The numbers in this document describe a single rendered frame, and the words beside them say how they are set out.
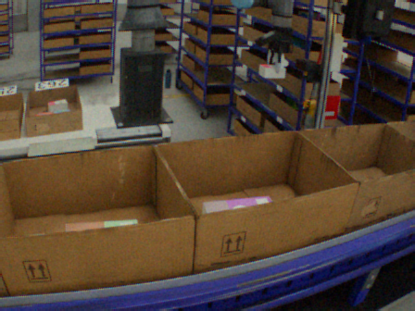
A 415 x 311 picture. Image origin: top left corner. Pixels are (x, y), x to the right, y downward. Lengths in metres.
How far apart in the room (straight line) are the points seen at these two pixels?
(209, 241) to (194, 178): 0.30
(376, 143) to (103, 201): 0.89
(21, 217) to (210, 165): 0.52
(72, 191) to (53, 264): 0.30
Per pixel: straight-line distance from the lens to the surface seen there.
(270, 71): 1.69
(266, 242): 0.84
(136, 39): 1.77
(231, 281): 0.79
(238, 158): 1.05
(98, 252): 0.71
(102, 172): 0.96
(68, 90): 2.12
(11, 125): 1.78
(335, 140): 1.22
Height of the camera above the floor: 1.47
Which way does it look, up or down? 27 degrees down
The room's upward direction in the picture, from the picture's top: 4 degrees clockwise
